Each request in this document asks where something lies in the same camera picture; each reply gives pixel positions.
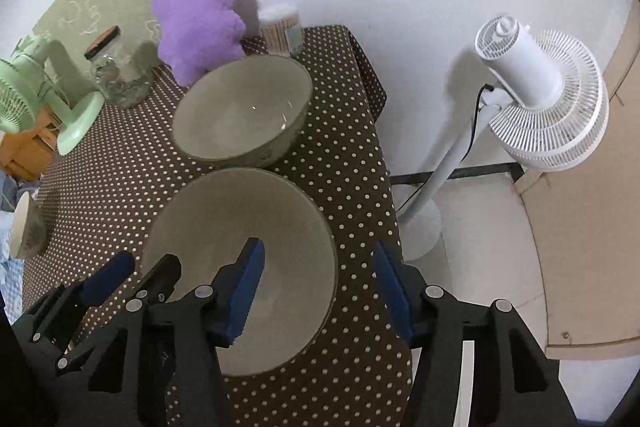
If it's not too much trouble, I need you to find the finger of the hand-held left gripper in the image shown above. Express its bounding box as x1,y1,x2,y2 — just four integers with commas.
134,253,182,306
47,251,137,323

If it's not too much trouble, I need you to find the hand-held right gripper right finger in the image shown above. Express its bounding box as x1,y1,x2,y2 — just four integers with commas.
372,239,583,427

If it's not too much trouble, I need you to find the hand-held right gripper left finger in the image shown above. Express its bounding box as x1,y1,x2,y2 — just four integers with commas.
55,237,266,427

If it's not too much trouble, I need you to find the grey ceramic bowl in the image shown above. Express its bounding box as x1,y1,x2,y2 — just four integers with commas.
171,54,314,170
9,192,49,259
140,167,339,378

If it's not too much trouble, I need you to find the blue checked blanket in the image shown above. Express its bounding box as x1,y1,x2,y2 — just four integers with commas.
0,169,41,313

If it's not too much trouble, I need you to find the brown polka-dot tablecloth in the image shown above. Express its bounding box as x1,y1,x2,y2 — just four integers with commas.
20,24,416,427

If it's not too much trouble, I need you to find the green desk fan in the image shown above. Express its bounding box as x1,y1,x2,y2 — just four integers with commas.
0,34,106,156

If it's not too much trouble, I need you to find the glass jar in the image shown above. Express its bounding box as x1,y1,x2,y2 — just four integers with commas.
84,26,151,110

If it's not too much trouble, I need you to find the beige door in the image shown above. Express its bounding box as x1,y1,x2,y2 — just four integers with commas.
515,0,640,360

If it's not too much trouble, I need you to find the white standing fan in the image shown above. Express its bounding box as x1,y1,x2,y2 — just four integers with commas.
397,13,610,260

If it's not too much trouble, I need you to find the cotton swab container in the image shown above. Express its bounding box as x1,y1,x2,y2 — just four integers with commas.
257,4,304,58

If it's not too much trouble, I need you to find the purple plush toy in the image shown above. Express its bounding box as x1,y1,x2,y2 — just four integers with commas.
151,0,261,88

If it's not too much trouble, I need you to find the black fan cable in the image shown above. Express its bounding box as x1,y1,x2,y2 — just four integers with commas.
462,83,496,162

